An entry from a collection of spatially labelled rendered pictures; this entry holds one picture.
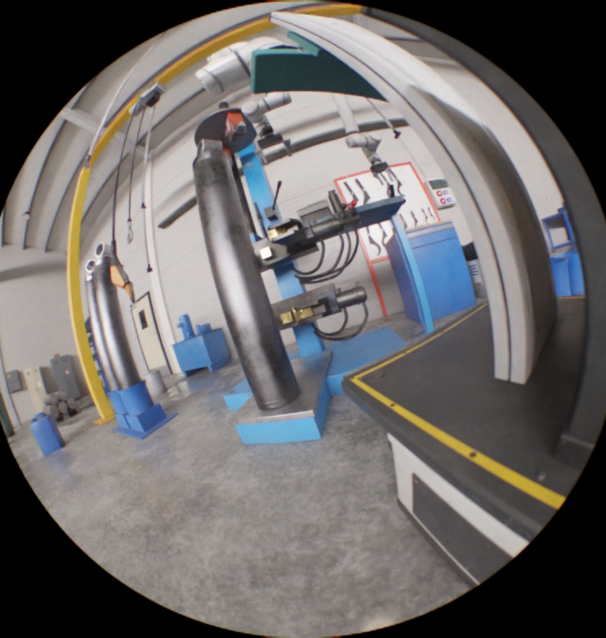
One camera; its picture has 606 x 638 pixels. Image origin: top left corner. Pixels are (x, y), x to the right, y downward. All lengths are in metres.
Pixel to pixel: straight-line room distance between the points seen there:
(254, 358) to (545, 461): 0.84
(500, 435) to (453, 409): 0.09
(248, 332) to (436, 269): 1.86
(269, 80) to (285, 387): 1.11
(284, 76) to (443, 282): 2.05
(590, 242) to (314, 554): 0.62
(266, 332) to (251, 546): 0.75
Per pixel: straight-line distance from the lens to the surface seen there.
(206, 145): 1.33
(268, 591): 0.58
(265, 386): 0.85
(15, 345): 11.32
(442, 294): 2.21
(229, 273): 0.84
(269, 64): 0.74
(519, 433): 0.28
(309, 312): 1.09
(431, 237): 2.25
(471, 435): 0.28
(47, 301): 11.81
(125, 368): 1.81
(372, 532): 0.56
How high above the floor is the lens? 0.51
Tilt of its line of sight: 3 degrees down
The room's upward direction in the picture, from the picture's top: 18 degrees counter-clockwise
